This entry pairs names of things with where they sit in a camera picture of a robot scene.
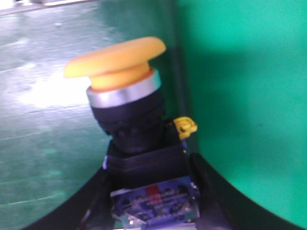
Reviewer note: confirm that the green plastic tray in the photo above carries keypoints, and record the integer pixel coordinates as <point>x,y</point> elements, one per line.
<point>246,66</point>

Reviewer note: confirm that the green conveyor belt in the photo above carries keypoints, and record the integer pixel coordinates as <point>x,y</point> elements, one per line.
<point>50,143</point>

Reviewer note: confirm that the yellow push button switch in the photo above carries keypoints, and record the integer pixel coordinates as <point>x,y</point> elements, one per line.
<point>151,186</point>

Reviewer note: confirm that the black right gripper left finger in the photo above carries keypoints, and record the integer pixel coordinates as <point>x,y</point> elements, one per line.
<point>88,209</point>

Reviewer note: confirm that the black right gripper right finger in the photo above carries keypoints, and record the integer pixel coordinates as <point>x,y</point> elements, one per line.
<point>223,207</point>

